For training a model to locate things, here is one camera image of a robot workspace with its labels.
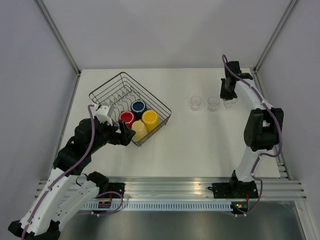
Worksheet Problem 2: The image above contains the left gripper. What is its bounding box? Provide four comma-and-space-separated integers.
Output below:
88, 116, 136, 153

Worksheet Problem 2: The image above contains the clear glass cup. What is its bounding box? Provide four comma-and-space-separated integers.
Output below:
223, 98, 238, 108
190, 95, 203, 112
207, 96, 220, 112

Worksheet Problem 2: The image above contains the blue mug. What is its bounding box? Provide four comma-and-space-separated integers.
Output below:
130, 100, 148, 120

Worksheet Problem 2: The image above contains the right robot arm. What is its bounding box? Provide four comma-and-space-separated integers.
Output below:
220, 55, 284, 198

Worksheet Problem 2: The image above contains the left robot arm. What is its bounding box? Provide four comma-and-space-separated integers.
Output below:
8, 118, 135, 240

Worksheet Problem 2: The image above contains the red mug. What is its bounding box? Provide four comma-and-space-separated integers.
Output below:
118, 111, 136, 130

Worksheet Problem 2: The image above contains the pale yellow mug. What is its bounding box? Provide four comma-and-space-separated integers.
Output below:
131, 120, 148, 142

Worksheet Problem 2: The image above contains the wire dish rack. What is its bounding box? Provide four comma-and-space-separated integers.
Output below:
89, 71, 172, 147

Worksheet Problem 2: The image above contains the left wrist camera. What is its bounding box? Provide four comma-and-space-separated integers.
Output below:
93, 103, 114, 126

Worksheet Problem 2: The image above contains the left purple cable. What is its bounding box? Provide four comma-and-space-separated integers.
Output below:
21, 104, 125, 240

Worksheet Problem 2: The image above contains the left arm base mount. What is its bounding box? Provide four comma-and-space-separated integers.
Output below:
98, 182, 126, 201

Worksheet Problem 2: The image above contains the white slotted cable duct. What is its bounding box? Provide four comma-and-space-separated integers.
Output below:
81, 200, 233, 212

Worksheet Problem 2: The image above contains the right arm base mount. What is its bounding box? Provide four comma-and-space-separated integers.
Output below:
207, 181, 259, 199

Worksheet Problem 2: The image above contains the right frame post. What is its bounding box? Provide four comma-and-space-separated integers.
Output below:
252, 0, 299, 74

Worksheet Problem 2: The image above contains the frame post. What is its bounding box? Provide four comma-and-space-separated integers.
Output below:
252, 0, 299, 74
33, 0, 82, 76

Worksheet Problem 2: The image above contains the left frame post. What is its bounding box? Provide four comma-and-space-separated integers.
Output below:
33, 0, 82, 76

